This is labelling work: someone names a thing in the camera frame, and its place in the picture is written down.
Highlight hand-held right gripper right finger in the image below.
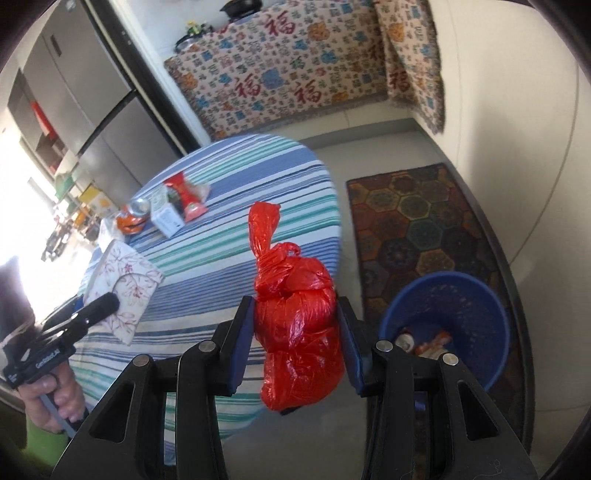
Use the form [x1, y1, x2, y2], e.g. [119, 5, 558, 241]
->
[336, 295, 539, 480]

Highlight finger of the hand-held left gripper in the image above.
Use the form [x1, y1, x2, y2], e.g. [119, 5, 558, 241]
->
[44, 292, 121, 341]

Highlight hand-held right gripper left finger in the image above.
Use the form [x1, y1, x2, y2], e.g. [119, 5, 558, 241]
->
[51, 295, 257, 480]

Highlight red plastic bag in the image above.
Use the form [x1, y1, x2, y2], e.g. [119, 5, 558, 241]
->
[248, 202, 346, 412]

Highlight orange white wrapper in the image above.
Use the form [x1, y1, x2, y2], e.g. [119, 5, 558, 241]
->
[416, 331, 451, 357]

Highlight orange snack packet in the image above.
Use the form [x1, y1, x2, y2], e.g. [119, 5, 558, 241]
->
[115, 215, 146, 236]

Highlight small white box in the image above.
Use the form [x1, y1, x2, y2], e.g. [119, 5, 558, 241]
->
[150, 203, 185, 238]

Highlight blue plastic waste basket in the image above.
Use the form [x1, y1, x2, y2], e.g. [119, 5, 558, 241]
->
[378, 271, 512, 393]

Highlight person's left hand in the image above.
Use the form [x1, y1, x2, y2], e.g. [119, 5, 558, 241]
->
[18, 364, 86, 432]

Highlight floral tissue box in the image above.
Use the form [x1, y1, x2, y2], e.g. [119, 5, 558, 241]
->
[90, 239, 166, 346]

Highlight yellow cardboard box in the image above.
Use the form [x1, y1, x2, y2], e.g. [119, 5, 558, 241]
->
[78, 185, 116, 217]

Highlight rack with green basins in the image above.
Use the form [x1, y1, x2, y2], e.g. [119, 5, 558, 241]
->
[54, 173, 77, 199]

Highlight hexagon patterned rug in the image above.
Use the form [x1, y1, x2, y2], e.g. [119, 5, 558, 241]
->
[345, 162, 536, 462]

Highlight blue striped tablecloth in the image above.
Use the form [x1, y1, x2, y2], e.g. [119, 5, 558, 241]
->
[76, 134, 345, 467]

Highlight red hanging cloth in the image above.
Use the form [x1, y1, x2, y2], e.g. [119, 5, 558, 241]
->
[30, 102, 58, 139]

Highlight tall grey cabinet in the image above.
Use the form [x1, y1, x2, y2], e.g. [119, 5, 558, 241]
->
[7, 69, 65, 176]

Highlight grey refrigerator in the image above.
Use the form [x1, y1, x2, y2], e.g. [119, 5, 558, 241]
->
[7, 0, 139, 185]

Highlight wide patterned cloth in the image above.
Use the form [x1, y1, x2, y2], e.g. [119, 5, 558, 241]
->
[164, 0, 389, 141]

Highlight white base cabinet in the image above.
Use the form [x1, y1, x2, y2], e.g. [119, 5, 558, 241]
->
[411, 0, 591, 462]

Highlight small black appliance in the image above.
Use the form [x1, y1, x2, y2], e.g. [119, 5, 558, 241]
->
[174, 21, 218, 54]

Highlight narrow patterned cloth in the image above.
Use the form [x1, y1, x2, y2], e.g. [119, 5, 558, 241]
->
[373, 0, 446, 134]

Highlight black pot with red lid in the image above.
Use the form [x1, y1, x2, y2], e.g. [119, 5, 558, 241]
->
[219, 0, 264, 19]

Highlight black door frame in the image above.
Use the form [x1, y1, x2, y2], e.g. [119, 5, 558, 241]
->
[85, 0, 201, 158]

